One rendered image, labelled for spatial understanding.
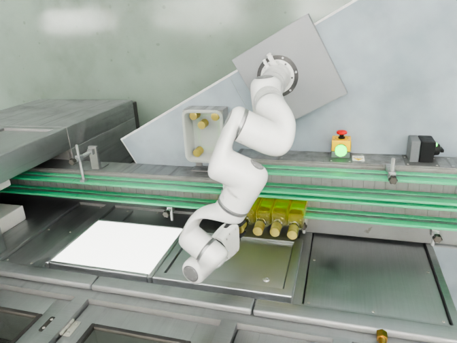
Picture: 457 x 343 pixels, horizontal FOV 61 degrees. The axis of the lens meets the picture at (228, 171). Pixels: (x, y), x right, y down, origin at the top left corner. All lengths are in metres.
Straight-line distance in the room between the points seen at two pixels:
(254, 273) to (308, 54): 0.80
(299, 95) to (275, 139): 0.59
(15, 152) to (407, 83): 1.54
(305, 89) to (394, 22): 0.37
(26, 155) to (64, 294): 0.66
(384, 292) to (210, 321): 0.56
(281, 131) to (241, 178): 0.16
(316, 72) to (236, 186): 0.71
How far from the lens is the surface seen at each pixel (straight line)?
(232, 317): 1.24
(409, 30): 1.56
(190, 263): 1.12
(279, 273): 1.36
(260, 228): 1.33
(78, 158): 1.77
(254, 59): 1.53
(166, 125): 1.76
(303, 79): 1.52
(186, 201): 1.66
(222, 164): 0.90
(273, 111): 1.01
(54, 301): 1.48
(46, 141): 1.94
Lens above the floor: 2.29
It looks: 63 degrees down
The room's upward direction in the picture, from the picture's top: 144 degrees counter-clockwise
